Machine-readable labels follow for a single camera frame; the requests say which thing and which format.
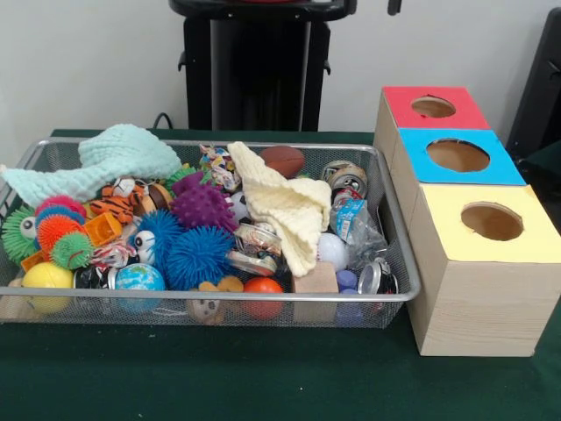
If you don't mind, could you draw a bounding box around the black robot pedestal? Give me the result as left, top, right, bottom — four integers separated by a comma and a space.
168, 0, 359, 132

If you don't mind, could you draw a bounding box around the shallow wire mesh bin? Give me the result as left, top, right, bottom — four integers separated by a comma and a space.
0, 137, 422, 331

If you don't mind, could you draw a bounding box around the orange ball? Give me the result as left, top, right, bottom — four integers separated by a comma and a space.
242, 276, 285, 320

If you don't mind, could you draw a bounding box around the black cable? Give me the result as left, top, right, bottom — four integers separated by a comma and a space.
151, 111, 190, 131

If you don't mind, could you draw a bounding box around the brown teddy bear plush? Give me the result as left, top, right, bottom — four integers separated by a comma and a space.
188, 275, 245, 326

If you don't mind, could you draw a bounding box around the purple spiky toy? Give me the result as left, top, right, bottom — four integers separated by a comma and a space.
169, 170, 240, 233

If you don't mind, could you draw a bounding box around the black upright panel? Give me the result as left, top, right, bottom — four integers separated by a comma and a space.
506, 6, 561, 153

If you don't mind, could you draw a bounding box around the brown toy football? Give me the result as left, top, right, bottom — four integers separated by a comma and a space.
259, 146, 306, 179

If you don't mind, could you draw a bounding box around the dark green tablecloth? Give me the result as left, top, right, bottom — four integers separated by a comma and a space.
0, 127, 561, 421
516, 139, 561, 198

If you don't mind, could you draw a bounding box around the yellow ball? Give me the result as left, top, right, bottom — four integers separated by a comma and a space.
20, 261, 75, 315

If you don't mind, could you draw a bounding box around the blue spiky ball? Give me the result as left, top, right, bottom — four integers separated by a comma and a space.
165, 225, 238, 291

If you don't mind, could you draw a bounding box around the globe print ball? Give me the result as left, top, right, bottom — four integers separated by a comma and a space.
114, 262, 167, 313

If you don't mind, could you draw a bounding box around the cream knitted cloth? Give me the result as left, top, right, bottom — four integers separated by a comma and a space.
226, 140, 333, 278

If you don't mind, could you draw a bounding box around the wooden box with three holes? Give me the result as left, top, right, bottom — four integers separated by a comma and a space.
373, 85, 561, 357

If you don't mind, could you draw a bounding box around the blue spiky toy with eyes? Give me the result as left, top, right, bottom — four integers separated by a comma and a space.
131, 209, 185, 273

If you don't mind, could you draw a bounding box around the mint green knitted cloth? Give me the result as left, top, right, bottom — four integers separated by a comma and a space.
0, 123, 183, 207

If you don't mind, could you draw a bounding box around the tiger plush toy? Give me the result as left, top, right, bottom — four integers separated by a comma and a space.
89, 175, 146, 227

